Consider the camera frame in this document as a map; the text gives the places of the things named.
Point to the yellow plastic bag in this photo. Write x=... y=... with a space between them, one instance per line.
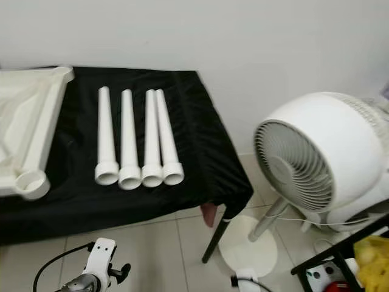
x=374 y=267

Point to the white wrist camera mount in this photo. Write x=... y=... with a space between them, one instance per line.
x=101 y=255
x=248 y=281

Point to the black metal rack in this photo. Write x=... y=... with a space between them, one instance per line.
x=328 y=255

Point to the white plastic table top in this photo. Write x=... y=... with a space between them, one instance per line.
x=30 y=131

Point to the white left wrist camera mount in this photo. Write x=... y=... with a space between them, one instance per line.
x=101 y=255

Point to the black tablecloth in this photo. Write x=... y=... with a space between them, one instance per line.
x=85 y=207

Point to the white plastic table leg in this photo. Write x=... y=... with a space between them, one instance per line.
x=106 y=131
x=151 y=137
x=169 y=137
x=129 y=137

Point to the white plastic device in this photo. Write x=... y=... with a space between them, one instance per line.
x=319 y=274

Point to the white pedestal fan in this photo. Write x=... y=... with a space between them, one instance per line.
x=322 y=134

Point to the black metal table leg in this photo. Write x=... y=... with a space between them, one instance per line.
x=214 y=240

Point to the red round object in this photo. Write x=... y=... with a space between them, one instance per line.
x=335 y=288

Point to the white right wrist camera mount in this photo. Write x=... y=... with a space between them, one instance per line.
x=248 y=281

